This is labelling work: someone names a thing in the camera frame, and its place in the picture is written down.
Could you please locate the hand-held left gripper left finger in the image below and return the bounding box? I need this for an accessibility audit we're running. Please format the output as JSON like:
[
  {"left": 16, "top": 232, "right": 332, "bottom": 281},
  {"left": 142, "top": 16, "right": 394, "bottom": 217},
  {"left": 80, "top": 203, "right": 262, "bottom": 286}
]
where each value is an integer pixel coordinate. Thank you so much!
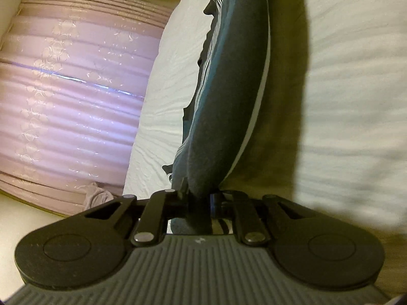
[{"left": 81, "top": 189, "right": 191, "bottom": 247}]

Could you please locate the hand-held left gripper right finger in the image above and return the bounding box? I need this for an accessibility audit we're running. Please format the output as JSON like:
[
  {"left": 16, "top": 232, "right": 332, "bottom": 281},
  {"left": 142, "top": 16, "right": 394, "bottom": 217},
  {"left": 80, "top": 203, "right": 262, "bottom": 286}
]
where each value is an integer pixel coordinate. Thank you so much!
[{"left": 208, "top": 191, "right": 307, "bottom": 247}]

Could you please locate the striped knit sweater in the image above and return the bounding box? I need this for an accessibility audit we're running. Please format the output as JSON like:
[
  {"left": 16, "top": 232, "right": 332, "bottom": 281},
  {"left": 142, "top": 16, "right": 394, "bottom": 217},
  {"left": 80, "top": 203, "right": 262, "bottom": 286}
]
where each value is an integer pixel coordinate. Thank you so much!
[{"left": 162, "top": 0, "right": 271, "bottom": 236}]

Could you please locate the pink curtain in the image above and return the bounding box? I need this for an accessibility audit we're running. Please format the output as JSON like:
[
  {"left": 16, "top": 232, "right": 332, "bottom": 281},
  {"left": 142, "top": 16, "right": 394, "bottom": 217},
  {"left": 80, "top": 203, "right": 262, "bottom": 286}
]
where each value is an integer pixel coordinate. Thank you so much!
[{"left": 0, "top": 0, "right": 174, "bottom": 217}]

